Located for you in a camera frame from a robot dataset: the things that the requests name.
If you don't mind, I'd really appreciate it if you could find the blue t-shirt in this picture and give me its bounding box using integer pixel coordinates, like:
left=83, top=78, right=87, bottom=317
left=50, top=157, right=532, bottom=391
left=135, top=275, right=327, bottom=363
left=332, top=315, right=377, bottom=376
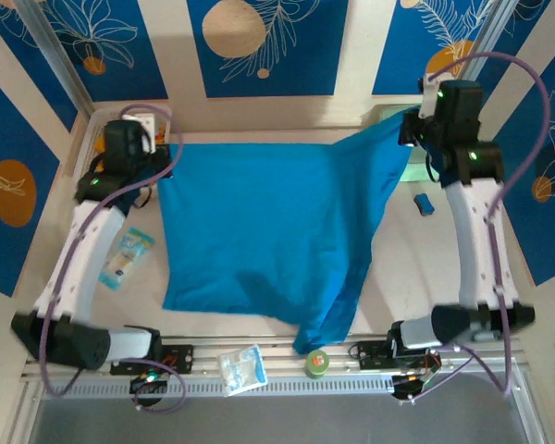
left=159, top=108, right=420, bottom=357

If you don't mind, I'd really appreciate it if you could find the mint green zip case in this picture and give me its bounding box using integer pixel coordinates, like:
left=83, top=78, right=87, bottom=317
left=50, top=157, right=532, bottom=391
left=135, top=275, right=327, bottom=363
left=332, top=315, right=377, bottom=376
left=377, top=104, right=430, bottom=184

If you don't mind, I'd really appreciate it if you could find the white plastic basket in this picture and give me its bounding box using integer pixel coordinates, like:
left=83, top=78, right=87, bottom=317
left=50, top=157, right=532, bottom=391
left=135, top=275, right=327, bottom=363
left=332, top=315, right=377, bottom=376
left=80, top=105, right=173, bottom=156

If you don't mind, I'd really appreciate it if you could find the small blue eraser block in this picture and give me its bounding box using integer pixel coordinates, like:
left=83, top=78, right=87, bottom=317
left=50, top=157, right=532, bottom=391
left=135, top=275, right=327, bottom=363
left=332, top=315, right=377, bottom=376
left=413, top=193, right=437, bottom=216

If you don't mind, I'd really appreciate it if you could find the light blue wipes packet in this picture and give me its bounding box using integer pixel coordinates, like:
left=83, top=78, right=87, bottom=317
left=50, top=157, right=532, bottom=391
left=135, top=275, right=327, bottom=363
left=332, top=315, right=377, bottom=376
left=97, top=226, right=155, bottom=291

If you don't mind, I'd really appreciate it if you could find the clear plastic bag blue print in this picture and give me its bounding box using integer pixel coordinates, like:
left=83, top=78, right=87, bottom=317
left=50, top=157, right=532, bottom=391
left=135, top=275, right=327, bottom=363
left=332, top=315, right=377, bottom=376
left=216, top=343, right=269, bottom=398

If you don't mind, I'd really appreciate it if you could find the black left controller board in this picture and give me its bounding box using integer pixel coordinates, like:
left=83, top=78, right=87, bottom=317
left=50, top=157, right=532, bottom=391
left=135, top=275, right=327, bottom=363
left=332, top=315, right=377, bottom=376
left=129, top=373, right=170, bottom=395

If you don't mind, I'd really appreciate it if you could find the black controller board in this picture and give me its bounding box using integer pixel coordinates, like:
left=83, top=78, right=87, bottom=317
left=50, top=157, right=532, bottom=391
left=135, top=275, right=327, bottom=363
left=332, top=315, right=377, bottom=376
left=391, top=372, right=427, bottom=401
left=129, top=373, right=170, bottom=395

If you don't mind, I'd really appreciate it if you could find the black right controller board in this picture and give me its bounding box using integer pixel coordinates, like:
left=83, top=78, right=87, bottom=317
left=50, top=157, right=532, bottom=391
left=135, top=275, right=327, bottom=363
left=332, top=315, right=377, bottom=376
left=391, top=372, right=427, bottom=401

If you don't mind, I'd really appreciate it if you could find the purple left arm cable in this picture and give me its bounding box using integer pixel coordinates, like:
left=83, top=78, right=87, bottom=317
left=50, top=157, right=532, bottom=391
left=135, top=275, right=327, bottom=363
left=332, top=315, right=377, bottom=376
left=40, top=104, right=187, bottom=413

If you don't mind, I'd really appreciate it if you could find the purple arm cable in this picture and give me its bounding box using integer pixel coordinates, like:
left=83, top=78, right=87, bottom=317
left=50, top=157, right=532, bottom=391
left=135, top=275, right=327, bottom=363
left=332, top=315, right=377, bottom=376
left=400, top=51, right=551, bottom=408
left=40, top=104, right=187, bottom=413

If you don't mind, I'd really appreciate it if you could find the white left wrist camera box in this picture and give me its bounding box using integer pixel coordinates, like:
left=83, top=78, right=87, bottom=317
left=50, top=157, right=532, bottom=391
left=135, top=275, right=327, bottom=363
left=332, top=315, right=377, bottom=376
left=128, top=113, right=161, bottom=154

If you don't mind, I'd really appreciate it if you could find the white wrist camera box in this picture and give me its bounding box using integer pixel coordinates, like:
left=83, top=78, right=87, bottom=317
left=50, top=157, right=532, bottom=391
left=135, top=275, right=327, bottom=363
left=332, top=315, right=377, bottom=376
left=128, top=113, right=161, bottom=154
left=418, top=73, right=441, bottom=117

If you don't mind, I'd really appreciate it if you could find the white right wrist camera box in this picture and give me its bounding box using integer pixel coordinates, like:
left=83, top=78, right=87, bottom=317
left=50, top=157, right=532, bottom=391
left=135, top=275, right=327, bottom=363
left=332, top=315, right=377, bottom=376
left=418, top=73, right=441, bottom=117

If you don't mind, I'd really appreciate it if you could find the aluminium corner post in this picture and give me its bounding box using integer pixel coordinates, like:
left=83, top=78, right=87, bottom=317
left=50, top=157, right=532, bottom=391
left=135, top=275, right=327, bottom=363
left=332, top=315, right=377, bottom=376
left=446, top=0, right=522, bottom=117
left=16, top=0, right=93, bottom=117

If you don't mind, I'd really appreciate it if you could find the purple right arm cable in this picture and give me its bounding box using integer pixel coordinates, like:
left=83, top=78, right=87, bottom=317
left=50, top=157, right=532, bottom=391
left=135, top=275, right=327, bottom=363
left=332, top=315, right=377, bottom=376
left=400, top=51, right=551, bottom=408

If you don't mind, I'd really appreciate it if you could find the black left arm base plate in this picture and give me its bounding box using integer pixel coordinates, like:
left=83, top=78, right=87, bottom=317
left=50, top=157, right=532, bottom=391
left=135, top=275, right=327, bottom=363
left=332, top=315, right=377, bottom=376
left=109, top=344, right=195, bottom=376

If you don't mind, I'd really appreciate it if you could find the aluminium rail frame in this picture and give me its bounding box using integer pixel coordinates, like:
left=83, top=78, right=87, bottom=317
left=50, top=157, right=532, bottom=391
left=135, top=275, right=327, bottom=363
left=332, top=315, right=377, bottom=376
left=20, top=333, right=524, bottom=381

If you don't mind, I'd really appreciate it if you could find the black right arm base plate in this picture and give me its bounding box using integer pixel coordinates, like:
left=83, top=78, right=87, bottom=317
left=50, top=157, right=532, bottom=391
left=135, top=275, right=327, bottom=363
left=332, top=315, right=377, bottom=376
left=355, top=339, right=440, bottom=371

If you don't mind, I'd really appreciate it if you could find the grey slotted cable duct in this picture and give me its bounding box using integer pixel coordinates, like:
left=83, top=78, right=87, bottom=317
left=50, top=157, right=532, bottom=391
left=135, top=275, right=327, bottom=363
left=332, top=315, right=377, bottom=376
left=39, top=376, right=397, bottom=401

